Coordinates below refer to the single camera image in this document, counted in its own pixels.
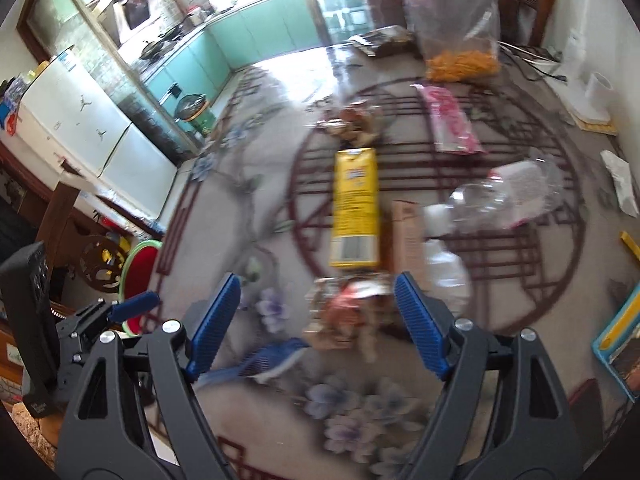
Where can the brown paper wrapper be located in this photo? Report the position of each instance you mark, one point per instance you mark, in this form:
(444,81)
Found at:
(359,124)

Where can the torn paper pile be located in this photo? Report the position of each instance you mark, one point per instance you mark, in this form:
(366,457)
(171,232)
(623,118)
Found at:
(349,312)

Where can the pink Pocky wrapper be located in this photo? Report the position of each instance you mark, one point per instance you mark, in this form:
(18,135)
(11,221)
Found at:
(452,129)

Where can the white plastic bag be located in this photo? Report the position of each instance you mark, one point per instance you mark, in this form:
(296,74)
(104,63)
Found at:
(448,279)

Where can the range hood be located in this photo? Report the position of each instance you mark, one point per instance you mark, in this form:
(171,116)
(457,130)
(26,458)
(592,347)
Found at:
(121,18)

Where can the red phone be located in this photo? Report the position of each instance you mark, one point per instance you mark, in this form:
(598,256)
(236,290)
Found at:
(587,412)

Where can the green kitchen trash bin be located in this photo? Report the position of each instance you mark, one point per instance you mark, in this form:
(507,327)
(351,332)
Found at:
(194,110)

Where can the yellow pencil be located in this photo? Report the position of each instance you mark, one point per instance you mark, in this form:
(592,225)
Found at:
(630,244)

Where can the red basin with green rim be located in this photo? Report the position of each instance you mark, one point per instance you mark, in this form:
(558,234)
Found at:
(135,280)

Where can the clear bag of orange snacks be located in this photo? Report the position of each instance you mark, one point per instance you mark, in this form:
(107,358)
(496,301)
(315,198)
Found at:
(458,39)

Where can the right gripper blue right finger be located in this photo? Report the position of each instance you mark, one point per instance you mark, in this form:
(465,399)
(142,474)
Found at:
(428,322)

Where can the dark wooden chair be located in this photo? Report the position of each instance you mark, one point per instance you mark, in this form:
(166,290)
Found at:
(96,258)

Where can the black wok on stove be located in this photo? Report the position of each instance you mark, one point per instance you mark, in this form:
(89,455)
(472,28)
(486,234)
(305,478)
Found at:
(152,50)

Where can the teal kitchen cabinets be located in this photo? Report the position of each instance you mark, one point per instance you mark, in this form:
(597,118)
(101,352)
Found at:
(204,61)

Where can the dark snack package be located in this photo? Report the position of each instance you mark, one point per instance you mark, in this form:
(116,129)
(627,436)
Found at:
(383,42)

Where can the blue framed picture book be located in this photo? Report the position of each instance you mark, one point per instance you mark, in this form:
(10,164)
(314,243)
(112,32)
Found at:
(617,347)

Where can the white refrigerator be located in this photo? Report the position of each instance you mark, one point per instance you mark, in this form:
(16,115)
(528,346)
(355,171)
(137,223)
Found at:
(67,118)

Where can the white power strip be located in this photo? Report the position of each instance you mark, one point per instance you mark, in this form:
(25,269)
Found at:
(533,65)

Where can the white tissue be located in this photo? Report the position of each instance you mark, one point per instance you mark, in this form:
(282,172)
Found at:
(620,172)

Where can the clear crushed plastic bottle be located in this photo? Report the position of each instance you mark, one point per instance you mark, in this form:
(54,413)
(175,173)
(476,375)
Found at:
(510,196)

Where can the wooden chair at far side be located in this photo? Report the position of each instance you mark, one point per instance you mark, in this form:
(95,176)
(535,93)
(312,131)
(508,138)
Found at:
(524,22)

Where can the brown cardboard box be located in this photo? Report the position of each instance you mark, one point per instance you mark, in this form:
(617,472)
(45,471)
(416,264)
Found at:
(408,241)

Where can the white cup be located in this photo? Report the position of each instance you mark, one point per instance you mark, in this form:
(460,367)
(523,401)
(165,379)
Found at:
(598,95)

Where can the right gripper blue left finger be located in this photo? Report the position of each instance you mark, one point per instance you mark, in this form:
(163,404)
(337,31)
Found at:
(208,336)

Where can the yellow snack box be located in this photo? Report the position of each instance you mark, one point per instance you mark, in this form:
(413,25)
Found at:
(355,233)

